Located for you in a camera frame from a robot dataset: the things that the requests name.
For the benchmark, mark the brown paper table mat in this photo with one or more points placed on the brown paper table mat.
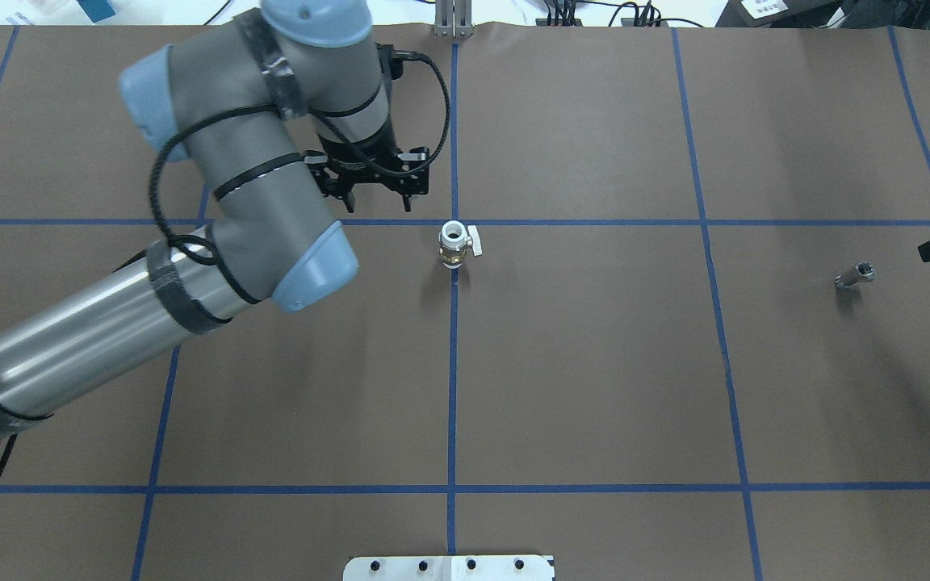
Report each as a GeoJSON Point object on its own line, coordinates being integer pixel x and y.
{"type": "Point", "coordinates": [648, 374]}

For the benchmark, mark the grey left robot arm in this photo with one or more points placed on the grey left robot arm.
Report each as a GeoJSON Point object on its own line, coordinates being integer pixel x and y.
{"type": "Point", "coordinates": [223, 144]}

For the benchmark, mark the blue box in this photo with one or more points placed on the blue box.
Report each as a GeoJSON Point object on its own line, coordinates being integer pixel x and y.
{"type": "Point", "coordinates": [98, 11]}

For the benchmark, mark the black device with label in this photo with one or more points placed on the black device with label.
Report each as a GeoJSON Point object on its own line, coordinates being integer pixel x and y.
{"type": "Point", "coordinates": [825, 14]}

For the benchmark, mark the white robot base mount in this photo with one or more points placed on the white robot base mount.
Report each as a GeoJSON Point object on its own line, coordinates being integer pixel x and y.
{"type": "Point", "coordinates": [452, 567]}

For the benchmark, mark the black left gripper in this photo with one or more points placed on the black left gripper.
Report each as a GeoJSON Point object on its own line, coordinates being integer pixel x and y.
{"type": "Point", "coordinates": [362, 156]}

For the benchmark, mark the white brass PPR valve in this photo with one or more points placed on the white brass PPR valve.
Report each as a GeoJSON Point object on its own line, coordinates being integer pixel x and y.
{"type": "Point", "coordinates": [455, 240]}

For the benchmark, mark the aluminium camera post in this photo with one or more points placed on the aluminium camera post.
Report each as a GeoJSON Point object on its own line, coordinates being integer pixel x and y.
{"type": "Point", "coordinates": [453, 19]}

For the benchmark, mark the chrome elbow pipe fitting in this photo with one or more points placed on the chrome elbow pipe fitting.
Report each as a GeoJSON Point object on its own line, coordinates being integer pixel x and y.
{"type": "Point", "coordinates": [861, 272]}

